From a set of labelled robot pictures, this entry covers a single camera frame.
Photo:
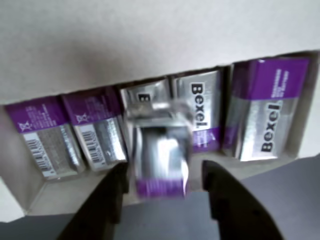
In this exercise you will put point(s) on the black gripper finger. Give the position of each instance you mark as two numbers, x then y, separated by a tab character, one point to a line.
95	212
240	212

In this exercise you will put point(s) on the purple silver Bexel battery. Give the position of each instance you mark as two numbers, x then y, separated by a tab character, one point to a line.
205	105
160	155
42	130
267	107
100	130
145	92

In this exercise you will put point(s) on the white cardboard box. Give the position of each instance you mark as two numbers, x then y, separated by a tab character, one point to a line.
150	37

